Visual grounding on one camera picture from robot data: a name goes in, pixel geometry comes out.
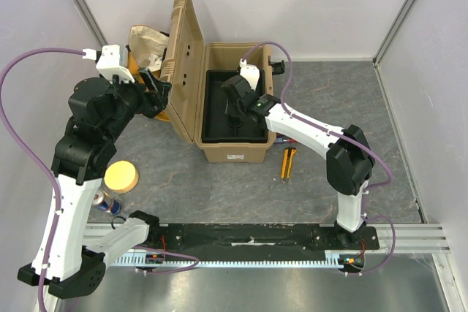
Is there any tan plastic toolbox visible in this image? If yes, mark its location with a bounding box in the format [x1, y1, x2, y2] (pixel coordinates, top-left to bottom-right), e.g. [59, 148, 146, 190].
[160, 0, 277, 163]

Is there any blue red screwdriver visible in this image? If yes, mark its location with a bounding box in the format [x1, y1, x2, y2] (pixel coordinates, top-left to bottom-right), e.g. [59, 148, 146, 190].
[274, 136, 297, 144]

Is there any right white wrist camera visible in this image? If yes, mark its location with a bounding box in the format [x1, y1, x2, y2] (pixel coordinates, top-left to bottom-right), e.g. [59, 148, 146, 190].
[239, 58, 260, 90]

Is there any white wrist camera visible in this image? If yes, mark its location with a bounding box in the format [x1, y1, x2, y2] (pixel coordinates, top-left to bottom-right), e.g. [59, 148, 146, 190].
[83, 45, 135, 85]
[239, 58, 260, 90]

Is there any yellow black utility knife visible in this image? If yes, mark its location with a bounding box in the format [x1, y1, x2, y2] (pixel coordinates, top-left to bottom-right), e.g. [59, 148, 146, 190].
[281, 147, 297, 182]

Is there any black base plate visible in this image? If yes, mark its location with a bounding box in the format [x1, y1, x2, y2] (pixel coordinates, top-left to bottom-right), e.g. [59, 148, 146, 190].
[146, 224, 380, 251]

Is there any orange paper shopping bag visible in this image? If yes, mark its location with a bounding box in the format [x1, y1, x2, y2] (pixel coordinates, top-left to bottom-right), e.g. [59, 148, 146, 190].
[127, 25, 169, 121]

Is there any round wooden disc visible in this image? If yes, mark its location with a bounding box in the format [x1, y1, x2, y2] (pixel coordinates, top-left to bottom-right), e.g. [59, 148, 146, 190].
[104, 160, 139, 194]

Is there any black toolbox tray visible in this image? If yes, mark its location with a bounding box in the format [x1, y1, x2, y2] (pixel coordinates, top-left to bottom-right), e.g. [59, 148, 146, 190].
[201, 70, 268, 144]

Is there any blue silver drink can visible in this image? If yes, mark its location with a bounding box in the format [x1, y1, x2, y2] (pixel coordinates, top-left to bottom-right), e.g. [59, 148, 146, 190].
[92, 189, 121, 216]

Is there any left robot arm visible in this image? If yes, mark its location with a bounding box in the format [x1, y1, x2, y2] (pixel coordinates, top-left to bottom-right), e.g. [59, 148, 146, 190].
[18, 69, 172, 300]

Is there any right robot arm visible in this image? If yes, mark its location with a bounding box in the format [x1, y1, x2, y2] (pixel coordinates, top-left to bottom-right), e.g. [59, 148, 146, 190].
[222, 75, 375, 249]

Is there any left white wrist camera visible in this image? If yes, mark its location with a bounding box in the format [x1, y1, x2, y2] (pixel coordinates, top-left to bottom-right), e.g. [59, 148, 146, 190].
[83, 45, 135, 85]

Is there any right aluminium frame rail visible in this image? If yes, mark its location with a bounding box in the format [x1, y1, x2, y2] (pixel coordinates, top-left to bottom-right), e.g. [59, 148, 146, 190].
[372, 0, 439, 64]

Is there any slotted cable duct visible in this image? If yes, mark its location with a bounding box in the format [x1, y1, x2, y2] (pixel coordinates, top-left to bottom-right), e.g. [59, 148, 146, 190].
[112, 251, 344, 269]

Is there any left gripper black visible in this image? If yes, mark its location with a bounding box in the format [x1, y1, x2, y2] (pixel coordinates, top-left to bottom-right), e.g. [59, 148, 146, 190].
[103, 66, 172, 140]

